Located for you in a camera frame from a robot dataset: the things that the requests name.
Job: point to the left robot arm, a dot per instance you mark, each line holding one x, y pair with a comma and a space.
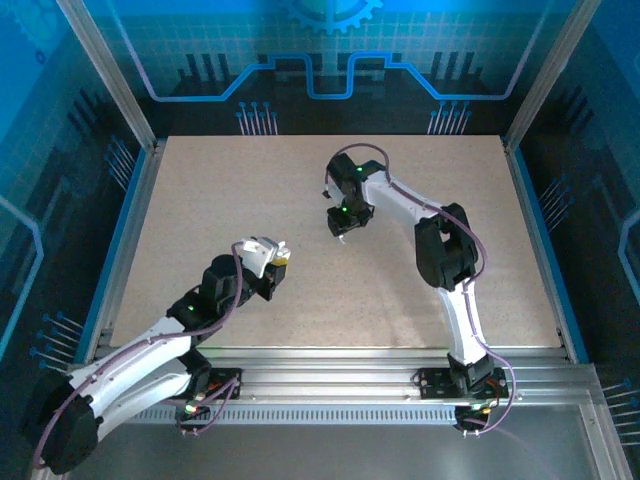
130, 360

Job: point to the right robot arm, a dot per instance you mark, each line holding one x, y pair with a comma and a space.
400, 200

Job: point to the grey metal plate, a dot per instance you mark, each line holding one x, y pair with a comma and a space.
350, 455

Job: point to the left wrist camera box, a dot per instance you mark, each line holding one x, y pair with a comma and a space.
255, 252

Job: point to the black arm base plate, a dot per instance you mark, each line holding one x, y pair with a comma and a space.
435, 382
227, 375

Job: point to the aluminium side rail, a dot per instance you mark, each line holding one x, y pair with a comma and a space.
539, 250
129, 250

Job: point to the aluminium mounting rail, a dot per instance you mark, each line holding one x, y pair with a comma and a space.
325, 375

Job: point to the aluminium frame post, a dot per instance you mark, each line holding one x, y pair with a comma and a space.
111, 75
549, 75
607, 445

